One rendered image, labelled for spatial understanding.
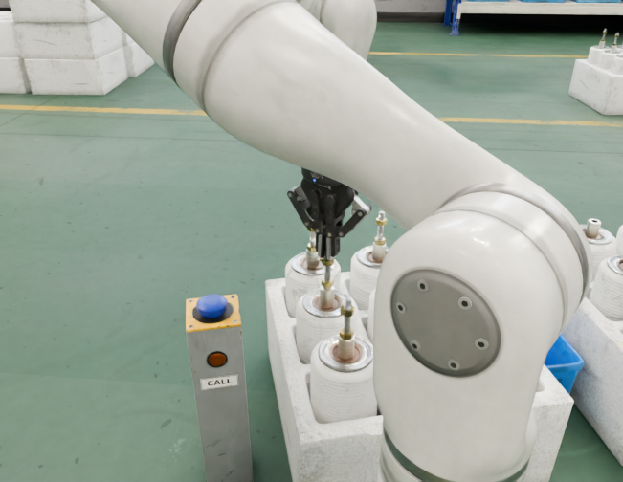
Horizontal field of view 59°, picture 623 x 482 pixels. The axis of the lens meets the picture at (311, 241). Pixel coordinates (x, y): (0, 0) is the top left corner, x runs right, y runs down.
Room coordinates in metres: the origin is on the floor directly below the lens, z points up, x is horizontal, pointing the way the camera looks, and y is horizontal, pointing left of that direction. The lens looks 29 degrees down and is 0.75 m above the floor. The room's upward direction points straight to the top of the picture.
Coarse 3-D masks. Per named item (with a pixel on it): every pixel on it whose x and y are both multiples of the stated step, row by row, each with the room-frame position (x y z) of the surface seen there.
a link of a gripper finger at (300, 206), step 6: (288, 192) 0.72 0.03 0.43; (294, 192) 0.72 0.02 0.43; (294, 198) 0.72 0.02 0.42; (306, 198) 0.73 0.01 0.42; (294, 204) 0.72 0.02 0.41; (300, 204) 0.71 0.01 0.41; (306, 204) 0.72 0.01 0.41; (300, 210) 0.71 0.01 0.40; (306, 210) 0.73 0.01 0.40; (300, 216) 0.71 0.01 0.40; (306, 216) 0.71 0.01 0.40; (306, 222) 0.70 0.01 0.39
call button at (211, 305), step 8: (208, 296) 0.60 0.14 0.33; (216, 296) 0.60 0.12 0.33; (224, 296) 0.61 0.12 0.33; (200, 304) 0.59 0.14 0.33; (208, 304) 0.59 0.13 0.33; (216, 304) 0.59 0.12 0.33; (224, 304) 0.59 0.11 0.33; (200, 312) 0.58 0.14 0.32; (208, 312) 0.57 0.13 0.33; (216, 312) 0.58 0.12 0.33
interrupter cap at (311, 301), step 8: (304, 296) 0.71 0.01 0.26; (312, 296) 0.71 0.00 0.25; (336, 296) 0.71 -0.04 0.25; (344, 296) 0.71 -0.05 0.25; (304, 304) 0.69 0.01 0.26; (312, 304) 0.69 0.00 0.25; (336, 304) 0.70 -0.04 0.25; (312, 312) 0.67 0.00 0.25; (320, 312) 0.67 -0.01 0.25; (328, 312) 0.67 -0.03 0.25; (336, 312) 0.67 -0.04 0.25
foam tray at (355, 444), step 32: (288, 320) 0.75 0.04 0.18; (288, 352) 0.67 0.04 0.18; (288, 384) 0.60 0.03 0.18; (544, 384) 0.60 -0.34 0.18; (288, 416) 0.60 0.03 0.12; (544, 416) 0.56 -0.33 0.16; (288, 448) 0.61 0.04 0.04; (320, 448) 0.50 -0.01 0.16; (352, 448) 0.51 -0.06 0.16; (544, 448) 0.56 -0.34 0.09; (320, 480) 0.50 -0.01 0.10; (352, 480) 0.51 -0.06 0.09; (544, 480) 0.56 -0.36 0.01
